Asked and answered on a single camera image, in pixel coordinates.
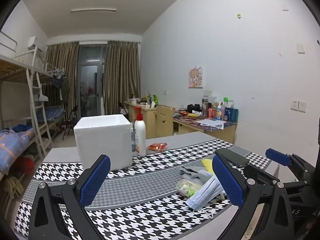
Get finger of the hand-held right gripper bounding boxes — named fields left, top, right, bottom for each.
left=265, top=148, right=315, bottom=180
left=243, top=164, right=310, bottom=195

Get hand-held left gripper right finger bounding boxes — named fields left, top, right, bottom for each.
left=212, top=154, right=300, bottom=240

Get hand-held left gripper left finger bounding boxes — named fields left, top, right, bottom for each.
left=28, top=154, right=112, bottom=240

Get blue face mask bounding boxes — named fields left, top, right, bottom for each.
left=185, top=175, right=227, bottom=218

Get grey sock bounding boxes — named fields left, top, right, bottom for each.
left=179, top=164, right=213, bottom=184

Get green snack packet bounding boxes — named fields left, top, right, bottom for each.
left=176, top=179, right=202, bottom=197

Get white foam box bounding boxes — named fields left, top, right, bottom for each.
left=73, top=114, right=133, bottom=172

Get yellow cloth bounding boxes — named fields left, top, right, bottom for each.
left=201, top=158, right=215, bottom=174

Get black smartphone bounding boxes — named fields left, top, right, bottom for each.
left=214, top=147, right=250, bottom=168

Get houndstooth tablecloth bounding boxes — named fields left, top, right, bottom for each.
left=14, top=140, right=273, bottom=240

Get small clear sanitizer bottle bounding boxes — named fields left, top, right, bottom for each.
left=130, top=122, right=137, bottom=153

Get white printed papers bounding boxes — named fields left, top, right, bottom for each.
left=196, top=118, right=225, bottom=130

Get white lotion bottle red pump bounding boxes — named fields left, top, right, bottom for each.
left=132, top=106, right=147, bottom=157

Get black folding chair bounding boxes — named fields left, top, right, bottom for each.
left=61, top=105, right=79, bottom=140

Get wooden desk with patterned cover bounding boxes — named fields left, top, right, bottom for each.
left=172, top=110, right=237, bottom=145

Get red cloth bundle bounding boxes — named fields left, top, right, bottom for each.
left=17, top=155, right=35, bottom=178

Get red snack packet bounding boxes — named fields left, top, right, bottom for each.
left=147, top=142, right=168, bottom=152

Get group of toiletry bottles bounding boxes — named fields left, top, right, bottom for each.
left=201, top=96, right=239, bottom=123

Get plain wooden desk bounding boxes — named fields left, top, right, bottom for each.
left=124, top=101, right=160, bottom=139

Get wooden chair with smiley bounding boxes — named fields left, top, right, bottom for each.
left=156, top=106, right=175, bottom=138

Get blue quilt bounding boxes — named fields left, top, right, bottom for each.
left=0, top=127, right=34, bottom=173

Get glass balcony door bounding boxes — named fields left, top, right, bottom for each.
left=78, top=44, right=107, bottom=118

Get dark hanging clothes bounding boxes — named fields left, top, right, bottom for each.
left=52, top=76, right=69, bottom=100

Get brown curtain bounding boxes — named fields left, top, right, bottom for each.
left=46, top=41, right=80, bottom=120
left=104, top=40, right=141, bottom=115

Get white metal bunk bed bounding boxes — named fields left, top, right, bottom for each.
left=0, top=31, right=68, bottom=175

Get white air conditioner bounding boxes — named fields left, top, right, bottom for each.
left=27, top=36, right=43, bottom=53

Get ceiling tube light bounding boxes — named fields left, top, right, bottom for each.
left=71, top=8, right=117, bottom=13

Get cartoon wall poster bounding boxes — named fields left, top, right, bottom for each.
left=188, top=66, right=203, bottom=89

